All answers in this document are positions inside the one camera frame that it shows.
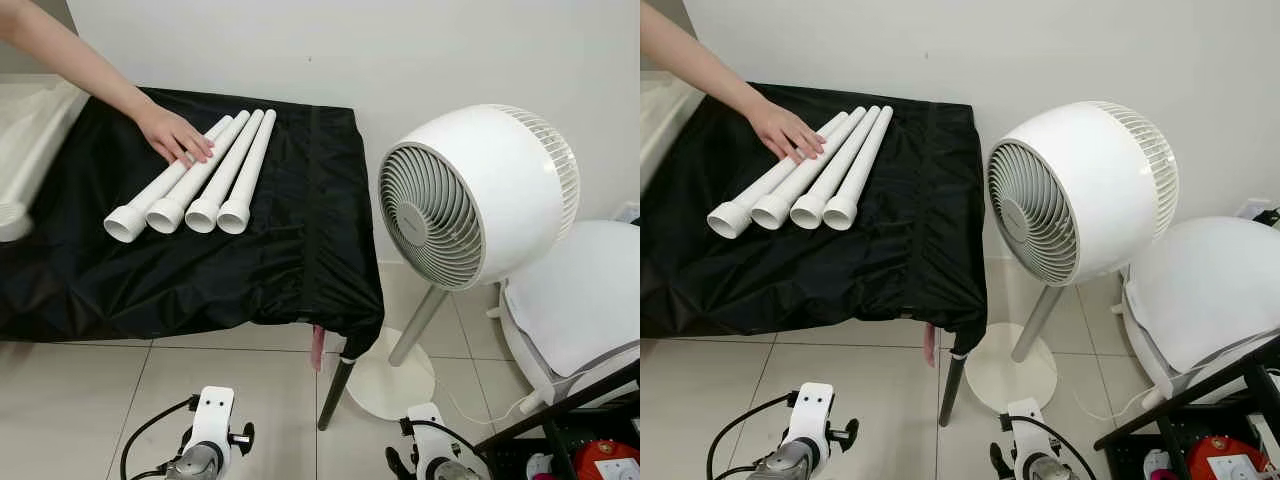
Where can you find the white plastic table leg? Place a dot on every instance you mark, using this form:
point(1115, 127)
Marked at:
point(250, 170)
point(750, 203)
point(196, 175)
point(835, 168)
point(800, 178)
point(228, 165)
point(860, 165)
point(145, 203)

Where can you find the person's bare forearm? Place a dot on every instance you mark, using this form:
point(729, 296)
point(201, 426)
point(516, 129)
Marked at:
point(700, 60)
point(70, 55)

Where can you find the person's bare hand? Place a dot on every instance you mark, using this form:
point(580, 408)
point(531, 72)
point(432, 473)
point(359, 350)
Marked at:
point(785, 130)
point(170, 132)

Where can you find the black table leg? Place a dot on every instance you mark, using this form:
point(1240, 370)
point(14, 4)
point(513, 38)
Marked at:
point(335, 400)
point(952, 395)

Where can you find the black storage rack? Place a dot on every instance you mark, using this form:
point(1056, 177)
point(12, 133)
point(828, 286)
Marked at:
point(560, 405)
point(1180, 395)

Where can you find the red round object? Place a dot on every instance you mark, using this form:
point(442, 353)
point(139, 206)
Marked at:
point(1215, 450)
point(605, 460)

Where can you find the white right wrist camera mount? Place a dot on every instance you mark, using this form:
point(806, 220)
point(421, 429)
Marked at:
point(1025, 428)
point(428, 430)

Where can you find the white pedestal fan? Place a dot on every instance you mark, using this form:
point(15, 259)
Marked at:
point(500, 190)
point(1100, 190)

